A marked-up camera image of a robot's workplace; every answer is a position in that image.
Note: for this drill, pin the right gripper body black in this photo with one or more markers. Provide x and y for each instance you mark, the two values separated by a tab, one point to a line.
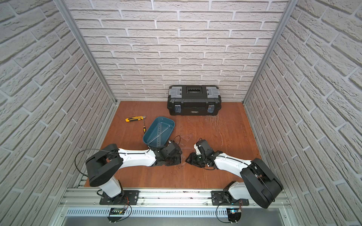
198	160

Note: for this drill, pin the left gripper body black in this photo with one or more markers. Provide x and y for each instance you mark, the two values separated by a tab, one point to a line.
175	157

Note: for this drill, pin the teal plastic storage tray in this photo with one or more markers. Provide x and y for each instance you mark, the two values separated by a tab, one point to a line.
152	131

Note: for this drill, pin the clear stencil ruler with holes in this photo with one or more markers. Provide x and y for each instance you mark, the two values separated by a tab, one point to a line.
160	129

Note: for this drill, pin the long clear straight ruler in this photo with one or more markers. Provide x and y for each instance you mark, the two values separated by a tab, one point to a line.
159	134

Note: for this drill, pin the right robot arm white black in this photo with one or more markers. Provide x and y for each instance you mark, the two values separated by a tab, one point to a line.
259	183

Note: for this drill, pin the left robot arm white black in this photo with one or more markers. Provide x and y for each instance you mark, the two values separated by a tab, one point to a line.
102	166

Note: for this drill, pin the yellow utility knife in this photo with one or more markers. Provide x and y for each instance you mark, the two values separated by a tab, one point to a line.
136	118

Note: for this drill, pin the black plastic toolbox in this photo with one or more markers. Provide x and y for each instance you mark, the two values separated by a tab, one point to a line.
188	100

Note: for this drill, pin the right controller board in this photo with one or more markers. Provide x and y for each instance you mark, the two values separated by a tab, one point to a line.
234	215

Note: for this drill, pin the controller board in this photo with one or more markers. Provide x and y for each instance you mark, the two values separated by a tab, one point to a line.
116	215
234	215

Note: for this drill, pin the left controller board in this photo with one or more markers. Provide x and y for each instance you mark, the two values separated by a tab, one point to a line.
116	215

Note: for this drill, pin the small yellow-handled screwdriver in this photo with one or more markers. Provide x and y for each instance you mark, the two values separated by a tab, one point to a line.
144	125

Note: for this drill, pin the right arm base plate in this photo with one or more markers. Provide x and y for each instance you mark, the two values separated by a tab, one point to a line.
224	198

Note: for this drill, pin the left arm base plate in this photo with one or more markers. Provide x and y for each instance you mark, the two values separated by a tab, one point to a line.
118	197

